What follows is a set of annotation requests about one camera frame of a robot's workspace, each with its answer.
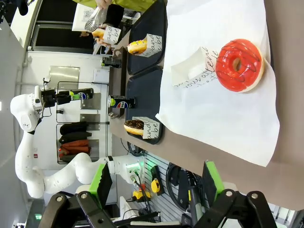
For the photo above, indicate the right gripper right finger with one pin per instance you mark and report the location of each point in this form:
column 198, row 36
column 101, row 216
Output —
column 213, row 185

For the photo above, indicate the white printed paper sheet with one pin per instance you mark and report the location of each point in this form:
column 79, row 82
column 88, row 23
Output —
column 79, row 14

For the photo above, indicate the black square serving tray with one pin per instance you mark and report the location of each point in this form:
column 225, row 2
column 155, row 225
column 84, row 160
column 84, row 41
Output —
column 147, row 88
column 152, row 14

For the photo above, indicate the person's right hand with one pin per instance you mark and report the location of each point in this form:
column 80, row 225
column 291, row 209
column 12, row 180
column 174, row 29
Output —
column 101, row 42

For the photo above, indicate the yellow tape measure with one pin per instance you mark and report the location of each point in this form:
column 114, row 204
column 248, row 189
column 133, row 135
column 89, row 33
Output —
column 155, row 185

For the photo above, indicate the yellow sprinkled donut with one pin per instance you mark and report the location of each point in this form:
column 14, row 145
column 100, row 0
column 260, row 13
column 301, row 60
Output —
column 137, row 47

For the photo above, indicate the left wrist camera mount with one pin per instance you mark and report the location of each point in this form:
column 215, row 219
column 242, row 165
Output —
column 46, row 81

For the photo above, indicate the white script-printed donut holder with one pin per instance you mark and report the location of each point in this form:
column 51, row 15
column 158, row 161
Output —
column 150, row 128
column 154, row 45
column 185, row 71
column 112, row 35

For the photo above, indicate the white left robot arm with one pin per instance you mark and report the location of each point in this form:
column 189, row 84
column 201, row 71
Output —
column 26, row 147

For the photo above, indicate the black perforated tongs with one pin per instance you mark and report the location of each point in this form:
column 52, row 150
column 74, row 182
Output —
column 93, row 21

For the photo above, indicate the black hanging jacket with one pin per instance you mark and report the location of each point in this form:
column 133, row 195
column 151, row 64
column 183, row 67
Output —
column 73, row 127

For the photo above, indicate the person's left hand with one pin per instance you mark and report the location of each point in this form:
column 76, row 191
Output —
column 103, row 3

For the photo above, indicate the large white paper sheet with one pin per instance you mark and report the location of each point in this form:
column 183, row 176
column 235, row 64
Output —
column 213, row 118

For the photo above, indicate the steel wall plate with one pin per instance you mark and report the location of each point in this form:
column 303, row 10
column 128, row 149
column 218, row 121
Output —
column 64, row 74

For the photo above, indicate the yellow black connector box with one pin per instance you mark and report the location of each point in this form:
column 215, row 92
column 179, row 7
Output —
column 141, row 196

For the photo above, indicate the black clothes rack frame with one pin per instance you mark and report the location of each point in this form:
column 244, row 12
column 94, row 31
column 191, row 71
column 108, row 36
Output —
column 57, row 114

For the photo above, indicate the person in yellow-green shirt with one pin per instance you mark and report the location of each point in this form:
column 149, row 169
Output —
column 133, row 4

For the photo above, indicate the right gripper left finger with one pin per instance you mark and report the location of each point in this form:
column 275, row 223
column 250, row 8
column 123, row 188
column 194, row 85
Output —
column 101, row 185

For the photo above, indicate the black Pepsi can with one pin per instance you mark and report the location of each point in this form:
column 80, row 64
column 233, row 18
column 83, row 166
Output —
column 122, row 103
column 84, row 95

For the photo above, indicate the orange hanging jacket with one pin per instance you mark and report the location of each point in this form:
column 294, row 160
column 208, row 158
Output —
column 76, row 147

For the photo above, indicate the pale orange glazed donut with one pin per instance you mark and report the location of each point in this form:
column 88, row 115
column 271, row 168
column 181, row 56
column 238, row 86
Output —
column 98, row 33

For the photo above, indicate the red glazed donut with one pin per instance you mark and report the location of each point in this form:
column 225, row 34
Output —
column 247, row 78

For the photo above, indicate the chocolate sprinkled donut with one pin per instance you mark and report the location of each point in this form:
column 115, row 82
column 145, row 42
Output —
column 134, row 127

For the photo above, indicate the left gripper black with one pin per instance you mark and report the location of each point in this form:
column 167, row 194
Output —
column 49, row 98

